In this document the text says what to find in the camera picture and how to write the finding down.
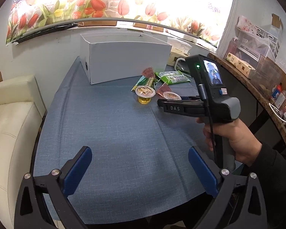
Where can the small cardboard boxes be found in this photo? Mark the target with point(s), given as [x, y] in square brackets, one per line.
[245, 68]

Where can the tulip wall poster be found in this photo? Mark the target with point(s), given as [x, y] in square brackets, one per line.
[203, 18]

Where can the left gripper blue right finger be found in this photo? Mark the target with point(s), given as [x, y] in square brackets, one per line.
[237, 202]

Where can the person's right hand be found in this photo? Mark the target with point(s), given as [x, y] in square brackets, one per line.
[246, 146]

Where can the person's right forearm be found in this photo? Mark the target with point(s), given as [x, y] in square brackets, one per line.
[270, 168]

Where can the beige tissue pack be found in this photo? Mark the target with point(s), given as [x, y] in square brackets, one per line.
[179, 49]

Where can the yellow jelly cup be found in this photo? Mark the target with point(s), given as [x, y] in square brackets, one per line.
[145, 94]

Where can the wooden side shelf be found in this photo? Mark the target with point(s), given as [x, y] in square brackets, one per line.
[267, 113]

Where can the small green snack packet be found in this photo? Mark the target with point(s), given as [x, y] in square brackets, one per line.
[144, 81]

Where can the cream leather sofa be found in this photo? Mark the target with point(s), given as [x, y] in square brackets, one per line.
[21, 113]

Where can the long green snack pack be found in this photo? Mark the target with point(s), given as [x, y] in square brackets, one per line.
[172, 77]

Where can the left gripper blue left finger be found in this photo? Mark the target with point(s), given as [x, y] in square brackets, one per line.
[31, 210]

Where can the jelly cup with cartoon lid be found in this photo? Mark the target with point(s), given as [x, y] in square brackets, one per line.
[171, 96]

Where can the red jelly cup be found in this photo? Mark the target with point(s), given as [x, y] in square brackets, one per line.
[163, 88]

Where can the pink jelly cup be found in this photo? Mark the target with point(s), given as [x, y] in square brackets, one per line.
[148, 72]

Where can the blue table cloth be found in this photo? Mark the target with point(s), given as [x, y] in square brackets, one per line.
[140, 165]

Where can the clear plastic storage organizer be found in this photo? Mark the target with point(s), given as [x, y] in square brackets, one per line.
[251, 42]

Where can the white cardboard box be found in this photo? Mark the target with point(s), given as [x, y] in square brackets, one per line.
[107, 56]

